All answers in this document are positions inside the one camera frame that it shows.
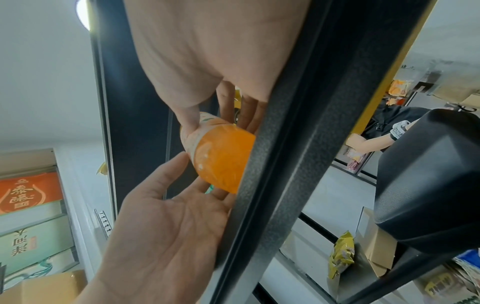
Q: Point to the blue white packet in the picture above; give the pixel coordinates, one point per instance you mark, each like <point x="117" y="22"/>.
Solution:
<point x="468" y="262"/>

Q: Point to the black rounded casing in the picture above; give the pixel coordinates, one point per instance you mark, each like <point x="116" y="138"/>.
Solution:
<point x="431" y="178"/>

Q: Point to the yellow snack packet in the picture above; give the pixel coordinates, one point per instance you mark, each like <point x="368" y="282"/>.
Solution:
<point x="341" y="255"/>

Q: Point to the round ceiling light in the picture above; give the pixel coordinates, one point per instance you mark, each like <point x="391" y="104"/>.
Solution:
<point x="83" y="13"/>

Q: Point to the pale green carton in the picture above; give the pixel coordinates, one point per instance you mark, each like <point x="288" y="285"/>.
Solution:
<point x="32" y="234"/>

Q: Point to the black metal shelf frame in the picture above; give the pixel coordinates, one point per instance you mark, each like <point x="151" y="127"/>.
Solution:
<point x="300" y="133"/>

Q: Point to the person's right hand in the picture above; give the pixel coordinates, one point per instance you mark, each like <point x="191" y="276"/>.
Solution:
<point x="210" y="44"/>

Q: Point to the another person's forearm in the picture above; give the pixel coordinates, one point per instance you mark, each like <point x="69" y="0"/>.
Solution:
<point x="375" y="143"/>

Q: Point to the yellow patterned packet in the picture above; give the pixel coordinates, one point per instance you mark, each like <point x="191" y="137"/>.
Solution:
<point x="440" y="286"/>

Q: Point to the person's left hand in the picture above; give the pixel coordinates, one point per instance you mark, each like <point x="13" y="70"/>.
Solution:
<point x="165" y="237"/>

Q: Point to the green patterned carton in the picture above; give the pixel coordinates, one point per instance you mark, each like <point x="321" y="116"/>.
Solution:
<point x="33" y="267"/>

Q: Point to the orange snack packet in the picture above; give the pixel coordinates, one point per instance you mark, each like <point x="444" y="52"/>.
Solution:
<point x="399" y="89"/>

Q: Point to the dark shelf side panel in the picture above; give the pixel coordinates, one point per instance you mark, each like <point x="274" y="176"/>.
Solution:
<point x="131" y="118"/>

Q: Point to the open cardboard box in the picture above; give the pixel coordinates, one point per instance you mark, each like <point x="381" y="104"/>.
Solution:
<point x="377" y="243"/>

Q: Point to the white perforated shelf upright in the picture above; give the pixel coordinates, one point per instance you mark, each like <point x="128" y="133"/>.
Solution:
<point x="103" y="222"/>

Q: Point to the pink snack packet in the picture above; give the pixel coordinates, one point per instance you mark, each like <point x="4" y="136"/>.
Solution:
<point x="354" y="160"/>

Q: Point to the orange printed carton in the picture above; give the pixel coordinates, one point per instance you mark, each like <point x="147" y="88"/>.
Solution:
<point x="30" y="191"/>

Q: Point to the tan cardboard box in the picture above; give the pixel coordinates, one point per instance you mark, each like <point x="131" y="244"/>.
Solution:
<point x="457" y="93"/>

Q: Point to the orange drink bottle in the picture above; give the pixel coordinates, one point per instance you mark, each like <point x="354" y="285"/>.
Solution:
<point x="221" y="157"/>

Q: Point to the plain brown cardboard box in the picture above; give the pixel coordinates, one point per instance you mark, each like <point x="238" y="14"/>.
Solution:
<point x="48" y="288"/>

